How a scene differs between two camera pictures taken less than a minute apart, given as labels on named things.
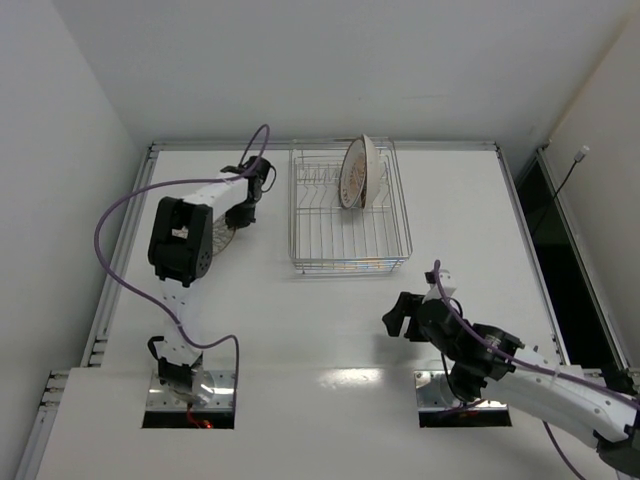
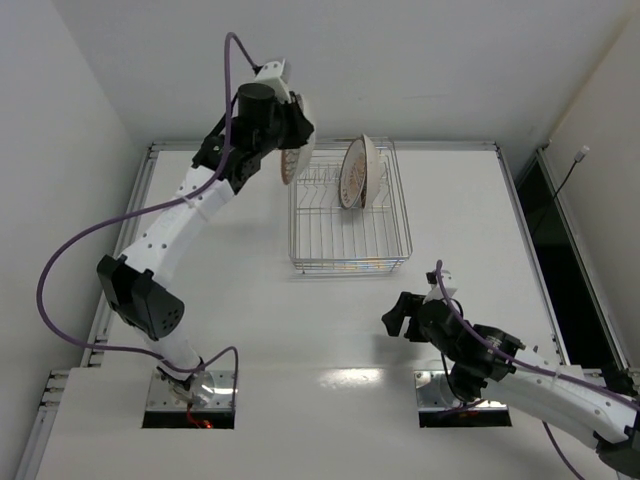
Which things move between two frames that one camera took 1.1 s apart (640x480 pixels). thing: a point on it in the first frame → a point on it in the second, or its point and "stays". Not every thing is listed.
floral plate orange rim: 222,235 → 295,161
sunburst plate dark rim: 353,177 stays
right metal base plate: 435,392 stays
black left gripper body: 240,216 → 298,126
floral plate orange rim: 372,172 stays
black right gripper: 409,315 stays
